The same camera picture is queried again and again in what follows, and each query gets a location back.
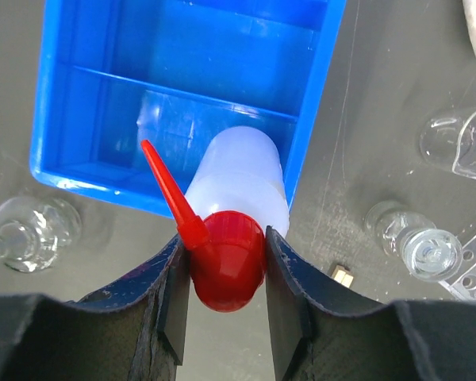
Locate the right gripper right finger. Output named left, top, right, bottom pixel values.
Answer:
left=266, top=228, right=476, bottom=380

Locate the clear glass beaker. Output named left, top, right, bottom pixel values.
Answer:
left=418, top=107, right=476, bottom=180

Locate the blue compartment plastic bin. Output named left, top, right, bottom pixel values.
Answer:
left=29, top=1, right=346, bottom=217

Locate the wooden test tube clamp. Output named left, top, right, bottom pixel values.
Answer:
left=331, top=264, right=355, bottom=288

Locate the small stoppered glass bottle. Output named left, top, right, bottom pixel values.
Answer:
left=364, top=201, right=463, bottom=283

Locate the wash bottle red nozzle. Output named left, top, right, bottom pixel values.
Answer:
left=140, top=125, right=290, bottom=313

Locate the small clear glass dish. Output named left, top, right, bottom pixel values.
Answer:
left=0, top=196, right=83, bottom=273

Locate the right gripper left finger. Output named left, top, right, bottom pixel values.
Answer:
left=0, top=237, right=190, bottom=380

